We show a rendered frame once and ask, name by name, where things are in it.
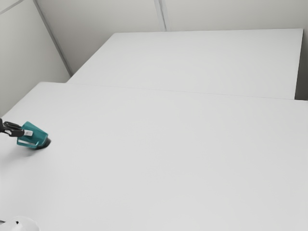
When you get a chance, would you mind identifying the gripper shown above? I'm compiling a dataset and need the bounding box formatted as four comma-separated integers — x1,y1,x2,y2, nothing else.
0,117,34,138

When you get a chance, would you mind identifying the teal faceted mug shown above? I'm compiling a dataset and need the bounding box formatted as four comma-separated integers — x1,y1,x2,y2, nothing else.
16,121,52,151

